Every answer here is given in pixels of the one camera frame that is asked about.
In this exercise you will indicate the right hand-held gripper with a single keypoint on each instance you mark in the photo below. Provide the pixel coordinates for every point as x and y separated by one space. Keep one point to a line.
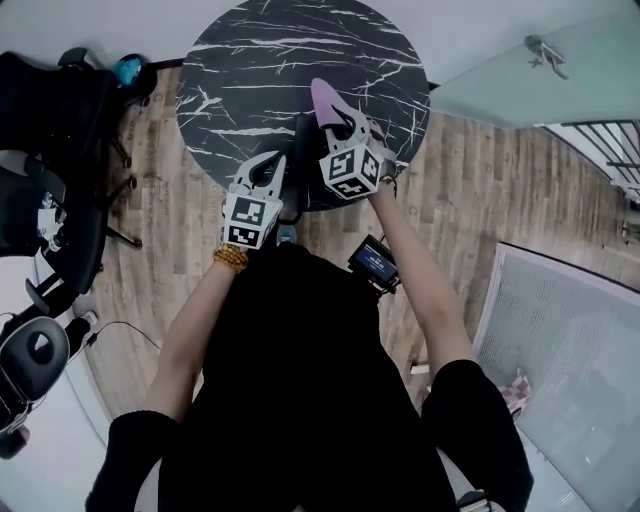
350 172

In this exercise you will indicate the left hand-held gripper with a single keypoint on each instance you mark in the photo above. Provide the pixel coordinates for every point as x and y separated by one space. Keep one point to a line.
245 215

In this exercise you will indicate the purple cloth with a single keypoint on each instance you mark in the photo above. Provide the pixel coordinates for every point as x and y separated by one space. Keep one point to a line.
327 102

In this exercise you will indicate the person's right forearm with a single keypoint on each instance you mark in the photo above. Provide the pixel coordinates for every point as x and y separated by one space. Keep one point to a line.
420 280

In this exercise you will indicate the person's left forearm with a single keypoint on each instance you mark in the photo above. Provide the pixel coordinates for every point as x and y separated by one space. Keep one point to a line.
185 340

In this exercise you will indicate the person's teal shoe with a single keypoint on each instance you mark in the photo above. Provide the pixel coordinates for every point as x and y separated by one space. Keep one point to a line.
286 235

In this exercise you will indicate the round black marble table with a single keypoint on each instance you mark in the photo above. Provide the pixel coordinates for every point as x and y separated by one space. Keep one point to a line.
260 75

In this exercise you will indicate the black waist-mounted screen device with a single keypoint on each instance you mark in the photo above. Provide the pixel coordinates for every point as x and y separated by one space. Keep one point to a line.
375 262

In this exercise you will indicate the black office chair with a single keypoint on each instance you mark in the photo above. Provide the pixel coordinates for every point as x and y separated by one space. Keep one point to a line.
50 95
80 235

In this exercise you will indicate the frosted glass door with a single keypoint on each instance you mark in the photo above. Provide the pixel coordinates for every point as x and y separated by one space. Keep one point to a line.
540 85

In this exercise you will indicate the person's black clothing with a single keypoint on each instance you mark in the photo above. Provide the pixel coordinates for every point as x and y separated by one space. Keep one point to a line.
300 390

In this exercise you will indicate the small white gadget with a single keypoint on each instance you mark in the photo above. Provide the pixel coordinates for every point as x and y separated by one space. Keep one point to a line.
50 225

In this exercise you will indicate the white power strip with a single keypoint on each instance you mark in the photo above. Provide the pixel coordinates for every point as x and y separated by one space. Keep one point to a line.
87 318

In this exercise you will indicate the black metal railing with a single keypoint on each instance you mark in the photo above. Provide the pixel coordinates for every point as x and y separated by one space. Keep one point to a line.
615 150

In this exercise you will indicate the black padded grey-rimmed device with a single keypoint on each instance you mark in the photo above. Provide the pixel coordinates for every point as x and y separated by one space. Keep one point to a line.
35 355

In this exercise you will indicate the white ribbed glass partition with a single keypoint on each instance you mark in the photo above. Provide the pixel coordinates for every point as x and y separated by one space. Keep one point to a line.
575 375

